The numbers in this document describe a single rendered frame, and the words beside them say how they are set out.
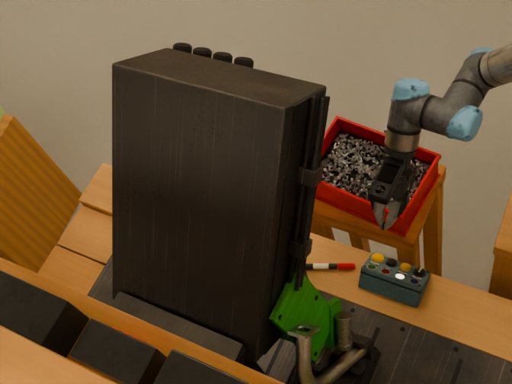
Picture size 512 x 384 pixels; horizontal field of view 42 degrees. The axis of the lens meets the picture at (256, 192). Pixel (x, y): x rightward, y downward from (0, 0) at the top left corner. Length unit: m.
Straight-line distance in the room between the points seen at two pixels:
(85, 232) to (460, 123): 1.09
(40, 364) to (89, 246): 1.37
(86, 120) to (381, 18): 1.54
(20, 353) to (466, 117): 1.05
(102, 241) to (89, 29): 2.13
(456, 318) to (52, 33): 2.96
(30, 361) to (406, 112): 1.06
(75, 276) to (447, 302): 0.99
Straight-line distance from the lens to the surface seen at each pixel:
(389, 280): 1.63
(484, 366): 1.61
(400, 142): 1.51
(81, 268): 1.95
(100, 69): 3.68
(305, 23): 3.48
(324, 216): 1.89
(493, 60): 1.47
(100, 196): 2.01
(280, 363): 1.64
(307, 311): 1.37
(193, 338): 1.34
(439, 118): 1.46
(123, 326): 1.06
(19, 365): 0.62
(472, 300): 1.66
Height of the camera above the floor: 2.45
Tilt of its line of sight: 57 degrees down
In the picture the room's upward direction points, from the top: 24 degrees counter-clockwise
